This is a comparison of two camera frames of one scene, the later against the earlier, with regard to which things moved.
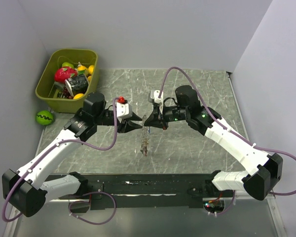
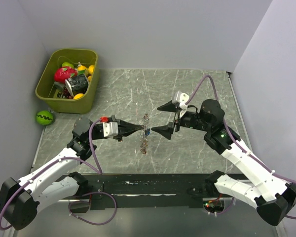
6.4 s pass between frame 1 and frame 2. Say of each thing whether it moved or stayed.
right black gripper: moved
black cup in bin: stayed
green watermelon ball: stayed
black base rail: stayed
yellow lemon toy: stayed
